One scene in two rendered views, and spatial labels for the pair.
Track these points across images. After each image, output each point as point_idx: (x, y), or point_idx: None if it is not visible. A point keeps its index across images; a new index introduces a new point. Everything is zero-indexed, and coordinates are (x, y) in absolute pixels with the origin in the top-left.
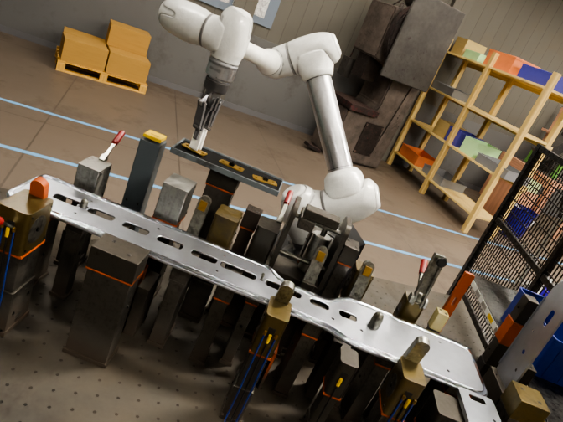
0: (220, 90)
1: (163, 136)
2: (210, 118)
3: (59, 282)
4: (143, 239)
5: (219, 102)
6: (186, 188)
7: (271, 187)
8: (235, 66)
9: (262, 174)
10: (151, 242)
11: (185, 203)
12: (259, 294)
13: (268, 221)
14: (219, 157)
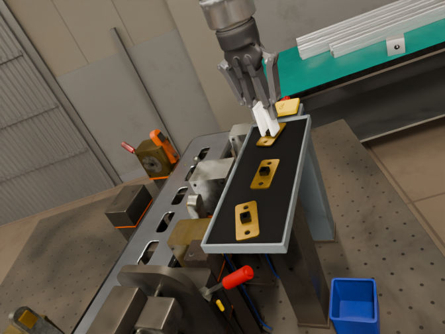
0: (220, 44)
1: (288, 109)
2: (258, 89)
3: None
4: (161, 206)
5: (249, 63)
6: (197, 177)
7: (220, 235)
8: (204, 0)
9: (278, 212)
10: (159, 211)
11: (204, 195)
12: (84, 317)
13: (193, 279)
14: (284, 156)
